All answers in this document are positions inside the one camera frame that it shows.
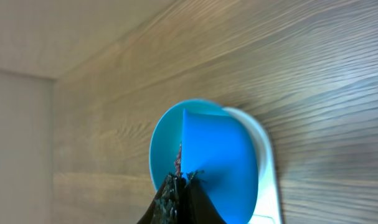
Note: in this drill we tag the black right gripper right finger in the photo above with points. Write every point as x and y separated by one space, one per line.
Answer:
195 206

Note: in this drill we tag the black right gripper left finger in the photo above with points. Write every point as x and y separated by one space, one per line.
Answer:
166 204

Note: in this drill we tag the blue plastic measuring scoop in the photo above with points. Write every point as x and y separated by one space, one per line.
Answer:
221 150

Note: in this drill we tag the teal blue bowl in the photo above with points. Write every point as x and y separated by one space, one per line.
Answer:
167 136

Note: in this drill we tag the white digital kitchen scale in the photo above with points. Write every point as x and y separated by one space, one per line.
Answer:
268 209

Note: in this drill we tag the red adzuki beans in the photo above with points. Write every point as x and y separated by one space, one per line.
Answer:
177 162

